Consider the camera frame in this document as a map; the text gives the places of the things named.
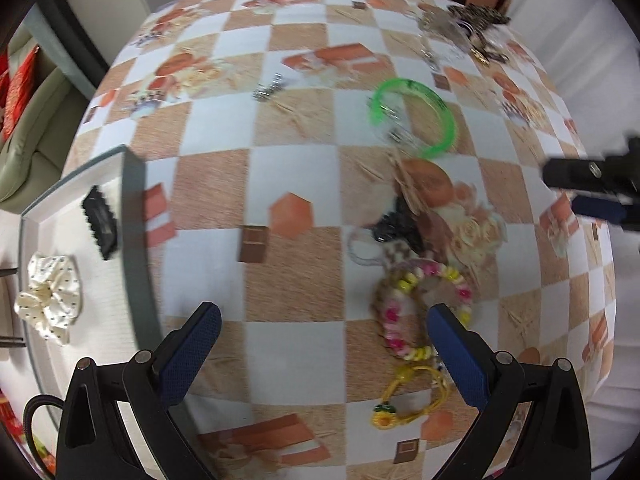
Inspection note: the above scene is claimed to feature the beige sofa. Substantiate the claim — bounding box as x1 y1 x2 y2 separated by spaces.
0 20 101 206

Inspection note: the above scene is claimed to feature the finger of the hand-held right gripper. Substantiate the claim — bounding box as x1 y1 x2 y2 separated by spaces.
543 135 640 195
572 196 640 231

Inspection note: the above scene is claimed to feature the green plastic bangle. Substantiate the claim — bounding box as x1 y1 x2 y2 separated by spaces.
369 77 458 160

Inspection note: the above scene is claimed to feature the black rectangular hair clip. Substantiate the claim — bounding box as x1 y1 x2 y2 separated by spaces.
81 185 121 261

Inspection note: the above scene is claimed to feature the yellow sunflower cord bracelet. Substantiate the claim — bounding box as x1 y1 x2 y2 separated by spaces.
370 360 453 431

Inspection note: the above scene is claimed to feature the gold clasp keychain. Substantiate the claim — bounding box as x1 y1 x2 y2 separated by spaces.
470 45 508 64

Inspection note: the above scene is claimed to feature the pink yellow bead bracelet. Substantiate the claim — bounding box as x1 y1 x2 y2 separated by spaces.
372 257 476 361

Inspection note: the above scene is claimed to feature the grey rimmed white tray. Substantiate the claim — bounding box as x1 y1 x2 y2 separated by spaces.
17 144 166 461

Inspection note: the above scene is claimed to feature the red cushion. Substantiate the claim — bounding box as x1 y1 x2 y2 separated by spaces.
0 45 41 141

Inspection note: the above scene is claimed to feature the white polka dot scrunchie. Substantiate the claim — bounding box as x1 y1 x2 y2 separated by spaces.
13 252 82 347

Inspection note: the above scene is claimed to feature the black cable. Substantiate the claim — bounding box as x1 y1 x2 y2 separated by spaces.
22 394 66 480

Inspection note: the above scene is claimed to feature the silver chain trinket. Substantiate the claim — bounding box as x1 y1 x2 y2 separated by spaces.
252 74 286 102

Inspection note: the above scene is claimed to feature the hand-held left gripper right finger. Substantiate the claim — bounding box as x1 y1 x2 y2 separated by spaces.
426 303 593 480

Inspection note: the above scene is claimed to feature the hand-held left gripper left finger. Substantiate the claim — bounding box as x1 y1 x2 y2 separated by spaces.
56 301 223 480

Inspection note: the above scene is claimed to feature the black claw hair clip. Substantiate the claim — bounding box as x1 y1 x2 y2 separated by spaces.
375 197 426 256

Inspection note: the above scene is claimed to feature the checkered printed tablecloth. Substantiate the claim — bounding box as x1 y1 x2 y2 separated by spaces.
62 0 618 480

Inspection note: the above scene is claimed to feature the clear bead keychain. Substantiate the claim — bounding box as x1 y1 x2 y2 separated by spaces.
417 45 466 73

